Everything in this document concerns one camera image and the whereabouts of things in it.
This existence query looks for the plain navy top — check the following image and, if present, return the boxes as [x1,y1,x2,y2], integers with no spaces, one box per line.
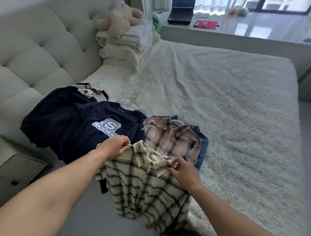
[20,86,102,149]

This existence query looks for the white bay window ledge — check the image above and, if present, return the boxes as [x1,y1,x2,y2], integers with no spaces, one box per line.
[159,9,311,78]

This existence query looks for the beige curtain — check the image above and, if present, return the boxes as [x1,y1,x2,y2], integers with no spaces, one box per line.
[297,70,311,102]

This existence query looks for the small orange white toy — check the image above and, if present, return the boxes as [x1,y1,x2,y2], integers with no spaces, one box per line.
[229,7,249,18]

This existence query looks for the navy Skechers tee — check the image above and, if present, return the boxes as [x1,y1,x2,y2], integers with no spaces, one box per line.
[61,101,147,166]

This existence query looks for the black cardigan white trim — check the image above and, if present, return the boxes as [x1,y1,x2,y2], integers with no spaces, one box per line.
[75,82,109,101]

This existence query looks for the dark framed window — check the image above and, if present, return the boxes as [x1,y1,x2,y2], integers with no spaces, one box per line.
[245,0,311,16]

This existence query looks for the stack of white bedding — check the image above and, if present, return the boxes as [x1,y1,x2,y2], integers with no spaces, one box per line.
[95,18,161,72]

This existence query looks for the person's right hand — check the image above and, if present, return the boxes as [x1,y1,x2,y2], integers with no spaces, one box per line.
[168,156,202,191]

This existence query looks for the cream plaid shirt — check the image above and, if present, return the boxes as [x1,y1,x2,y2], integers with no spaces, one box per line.
[95,140,191,235]

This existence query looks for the black laptop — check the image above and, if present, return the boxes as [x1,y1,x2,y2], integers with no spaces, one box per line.
[167,0,196,26]

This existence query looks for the person's black shorts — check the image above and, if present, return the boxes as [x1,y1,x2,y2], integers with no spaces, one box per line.
[170,226,217,236]

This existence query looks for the white plastic hanger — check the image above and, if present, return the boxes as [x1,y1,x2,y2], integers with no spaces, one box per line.
[171,118,188,127]

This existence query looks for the light green hanger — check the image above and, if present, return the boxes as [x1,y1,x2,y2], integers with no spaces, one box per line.
[141,125,170,161]

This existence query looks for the blue denim shirt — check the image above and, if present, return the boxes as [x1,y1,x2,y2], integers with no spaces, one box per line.
[170,115,209,171]

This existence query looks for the white sheer curtain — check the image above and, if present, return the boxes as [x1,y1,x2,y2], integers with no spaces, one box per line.
[193,0,247,14]

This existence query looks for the bed with white bedspread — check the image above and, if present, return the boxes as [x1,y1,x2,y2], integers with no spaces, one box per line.
[80,40,304,236]

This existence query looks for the person's right forearm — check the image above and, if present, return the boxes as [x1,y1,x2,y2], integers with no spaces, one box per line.
[190,183,275,236]

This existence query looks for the light blue hanger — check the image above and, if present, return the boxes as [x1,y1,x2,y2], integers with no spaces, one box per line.
[88,79,104,92]

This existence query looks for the person's left forearm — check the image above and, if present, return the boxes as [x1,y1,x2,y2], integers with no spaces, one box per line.
[0,149,107,236]

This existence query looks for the small green fan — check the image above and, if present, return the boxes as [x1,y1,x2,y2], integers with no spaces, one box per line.
[150,11,162,32]

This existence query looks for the beige plush toy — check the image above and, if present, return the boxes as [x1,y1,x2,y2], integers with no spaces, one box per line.
[95,5,144,39]

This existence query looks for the pink plaid shirt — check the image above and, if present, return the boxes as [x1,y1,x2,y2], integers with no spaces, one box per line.
[143,116,202,167]

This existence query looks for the beige nightstand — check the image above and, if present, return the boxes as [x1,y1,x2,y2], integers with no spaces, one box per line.
[0,153,48,207]

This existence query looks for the person's left hand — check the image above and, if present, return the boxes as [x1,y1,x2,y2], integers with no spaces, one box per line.
[97,135,132,161]

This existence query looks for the white zip polo shirt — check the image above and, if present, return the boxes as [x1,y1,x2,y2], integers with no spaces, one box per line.
[114,98,150,117]

